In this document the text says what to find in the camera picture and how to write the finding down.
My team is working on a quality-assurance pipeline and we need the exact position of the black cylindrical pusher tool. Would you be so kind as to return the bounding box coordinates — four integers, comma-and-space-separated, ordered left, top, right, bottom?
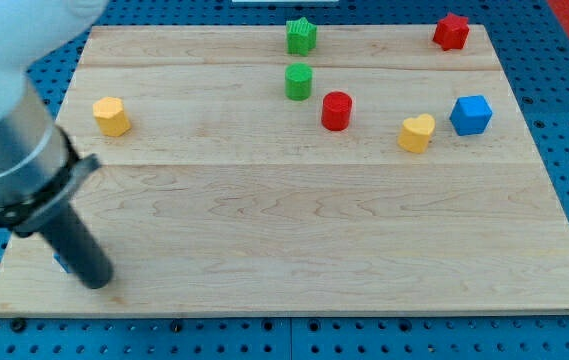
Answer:
39, 203, 113, 289

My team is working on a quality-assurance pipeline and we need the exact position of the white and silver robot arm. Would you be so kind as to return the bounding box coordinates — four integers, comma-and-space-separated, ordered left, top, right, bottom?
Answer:
0, 0, 113, 289

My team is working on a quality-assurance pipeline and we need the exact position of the yellow hexagon block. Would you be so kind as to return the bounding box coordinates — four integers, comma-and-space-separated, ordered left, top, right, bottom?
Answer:
92, 97, 131, 137

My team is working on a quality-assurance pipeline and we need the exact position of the wooden board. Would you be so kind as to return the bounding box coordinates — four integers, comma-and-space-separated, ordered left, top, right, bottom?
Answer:
0, 25, 569, 318

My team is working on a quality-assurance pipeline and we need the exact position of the green cylinder block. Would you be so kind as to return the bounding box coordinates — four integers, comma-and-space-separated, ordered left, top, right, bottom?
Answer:
285, 63, 313, 101

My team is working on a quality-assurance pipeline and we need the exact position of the red cylinder block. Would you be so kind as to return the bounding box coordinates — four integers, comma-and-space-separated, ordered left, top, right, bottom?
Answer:
321, 91, 353, 131

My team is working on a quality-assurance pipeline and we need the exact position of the green star block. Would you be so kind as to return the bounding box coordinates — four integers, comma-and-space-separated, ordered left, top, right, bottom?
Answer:
286, 17, 317, 56

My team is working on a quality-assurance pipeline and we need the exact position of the yellow heart block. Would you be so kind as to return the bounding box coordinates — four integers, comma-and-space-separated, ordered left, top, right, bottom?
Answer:
397, 113, 436, 154

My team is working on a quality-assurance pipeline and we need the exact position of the blue cube block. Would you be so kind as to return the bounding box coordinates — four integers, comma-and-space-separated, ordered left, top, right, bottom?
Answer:
449, 95, 493, 136

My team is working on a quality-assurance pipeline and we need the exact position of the red star block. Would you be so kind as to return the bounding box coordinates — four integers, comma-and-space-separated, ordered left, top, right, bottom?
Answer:
432, 12, 470, 51

